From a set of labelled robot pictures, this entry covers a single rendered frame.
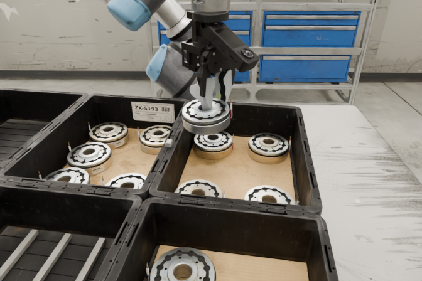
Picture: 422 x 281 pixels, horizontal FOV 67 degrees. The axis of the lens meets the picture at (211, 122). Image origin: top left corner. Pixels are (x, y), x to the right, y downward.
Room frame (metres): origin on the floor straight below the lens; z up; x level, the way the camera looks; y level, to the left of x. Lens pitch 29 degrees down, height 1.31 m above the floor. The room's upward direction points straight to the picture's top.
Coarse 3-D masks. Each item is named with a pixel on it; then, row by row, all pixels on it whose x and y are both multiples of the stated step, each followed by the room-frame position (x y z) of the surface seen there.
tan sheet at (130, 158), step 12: (132, 132) 0.80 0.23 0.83; (132, 144) 0.74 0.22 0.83; (120, 156) 0.68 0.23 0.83; (132, 156) 0.68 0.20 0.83; (144, 156) 0.68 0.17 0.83; (156, 156) 0.68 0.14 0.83; (108, 168) 0.63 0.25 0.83; (120, 168) 0.63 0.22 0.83; (132, 168) 0.63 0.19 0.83; (144, 168) 0.63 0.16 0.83; (96, 180) 0.59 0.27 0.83; (108, 180) 0.59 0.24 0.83
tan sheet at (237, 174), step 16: (240, 144) 0.74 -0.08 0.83; (288, 144) 0.74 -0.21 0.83; (192, 160) 0.67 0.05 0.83; (208, 160) 0.67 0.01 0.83; (224, 160) 0.67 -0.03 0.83; (240, 160) 0.67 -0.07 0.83; (288, 160) 0.67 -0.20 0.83; (192, 176) 0.60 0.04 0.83; (208, 176) 0.60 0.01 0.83; (224, 176) 0.60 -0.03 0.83; (240, 176) 0.60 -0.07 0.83; (256, 176) 0.60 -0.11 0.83; (272, 176) 0.60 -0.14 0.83; (288, 176) 0.60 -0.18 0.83; (240, 192) 0.55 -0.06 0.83; (288, 192) 0.55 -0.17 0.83
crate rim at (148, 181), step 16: (96, 96) 0.85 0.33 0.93; (112, 96) 0.84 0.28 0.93; (128, 96) 0.84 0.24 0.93; (176, 128) 0.66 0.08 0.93; (32, 144) 0.59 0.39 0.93; (16, 160) 0.53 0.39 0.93; (160, 160) 0.53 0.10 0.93; (0, 176) 0.48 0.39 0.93; (112, 192) 0.43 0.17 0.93; (128, 192) 0.43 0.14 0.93; (144, 192) 0.43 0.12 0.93
